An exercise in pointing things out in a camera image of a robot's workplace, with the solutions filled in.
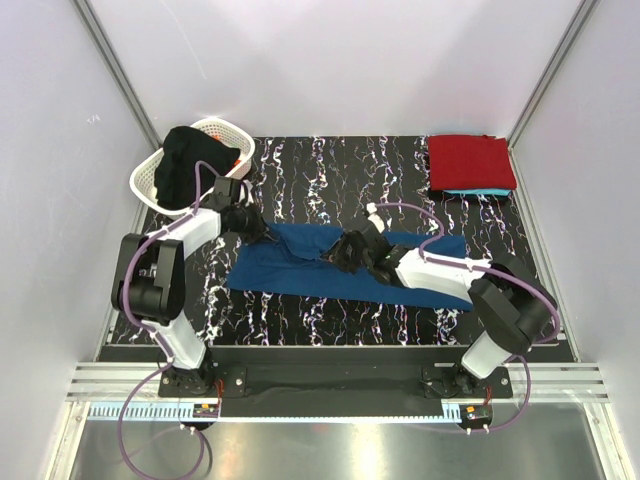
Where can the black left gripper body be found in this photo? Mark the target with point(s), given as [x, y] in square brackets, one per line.
[248, 222]

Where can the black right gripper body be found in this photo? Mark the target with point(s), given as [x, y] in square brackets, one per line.
[369, 264]

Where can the blue printed t shirt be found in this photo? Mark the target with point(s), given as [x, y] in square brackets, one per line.
[292, 265]

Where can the black t shirt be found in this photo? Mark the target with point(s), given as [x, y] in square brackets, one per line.
[174, 177]

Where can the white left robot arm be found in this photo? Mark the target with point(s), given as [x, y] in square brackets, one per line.
[149, 285]

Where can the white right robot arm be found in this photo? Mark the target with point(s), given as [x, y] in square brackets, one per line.
[512, 306]

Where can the orange t shirt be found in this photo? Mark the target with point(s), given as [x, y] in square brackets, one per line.
[223, 157]

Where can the white plastic laundry basket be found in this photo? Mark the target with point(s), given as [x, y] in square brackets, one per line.
[141, 180]

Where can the red folded t shirt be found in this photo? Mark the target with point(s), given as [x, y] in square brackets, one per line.
[470, 162]

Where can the teal folded t shirt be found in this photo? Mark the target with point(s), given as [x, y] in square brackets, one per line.
[481, 192]

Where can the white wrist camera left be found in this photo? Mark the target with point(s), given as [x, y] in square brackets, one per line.
[246, 197]

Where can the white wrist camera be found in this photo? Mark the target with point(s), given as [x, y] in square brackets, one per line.
[373, 215]
[246, 197]

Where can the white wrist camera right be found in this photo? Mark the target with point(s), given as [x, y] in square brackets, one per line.
[373, 215]

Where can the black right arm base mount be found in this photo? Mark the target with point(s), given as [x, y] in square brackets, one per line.
[451, 381]

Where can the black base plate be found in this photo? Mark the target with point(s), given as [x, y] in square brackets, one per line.
[324, 407]

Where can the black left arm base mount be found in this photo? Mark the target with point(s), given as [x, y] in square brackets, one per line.
[211, 379]

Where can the aluminium frame rail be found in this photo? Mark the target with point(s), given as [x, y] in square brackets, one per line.
[545, 382]

